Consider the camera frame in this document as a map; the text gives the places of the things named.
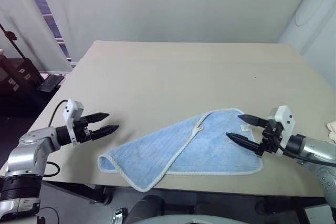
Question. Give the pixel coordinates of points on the beige cloth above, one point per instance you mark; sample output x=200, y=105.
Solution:
x=332, y=130

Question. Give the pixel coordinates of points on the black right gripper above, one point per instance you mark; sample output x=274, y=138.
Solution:
x=271, y=142

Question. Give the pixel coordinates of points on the black stand pole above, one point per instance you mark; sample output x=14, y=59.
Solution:
x=11, y=37

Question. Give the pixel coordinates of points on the white curtain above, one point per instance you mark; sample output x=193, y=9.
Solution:
x=312, y=24
x=23, y=24

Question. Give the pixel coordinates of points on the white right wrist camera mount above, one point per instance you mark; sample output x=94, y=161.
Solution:
x=284, y=117

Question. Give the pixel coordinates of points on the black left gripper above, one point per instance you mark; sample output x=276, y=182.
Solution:
x=83, y=132

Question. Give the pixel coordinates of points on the black caster wheel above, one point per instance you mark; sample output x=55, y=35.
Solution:
x=106, y=199
x=262, y=207

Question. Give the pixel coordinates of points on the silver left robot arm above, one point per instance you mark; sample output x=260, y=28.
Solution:
x=26, y=142

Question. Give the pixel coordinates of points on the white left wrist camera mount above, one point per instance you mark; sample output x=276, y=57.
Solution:
x=71, y=108

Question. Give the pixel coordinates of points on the black flat pedal board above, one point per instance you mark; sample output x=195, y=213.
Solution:
x=50, y=83

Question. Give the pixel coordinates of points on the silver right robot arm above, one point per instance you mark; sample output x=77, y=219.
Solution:
x=312, y=148

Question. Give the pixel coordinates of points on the grey robot torso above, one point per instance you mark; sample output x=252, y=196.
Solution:
x=199, y=220

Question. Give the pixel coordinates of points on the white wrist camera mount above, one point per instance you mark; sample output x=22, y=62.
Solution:
x=284, y=117
x=71, y=108

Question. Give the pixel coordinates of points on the blue towel with white trim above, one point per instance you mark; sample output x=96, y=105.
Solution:
x=210, y=153

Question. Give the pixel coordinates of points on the window blind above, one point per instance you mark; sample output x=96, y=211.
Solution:
x=48, y=11

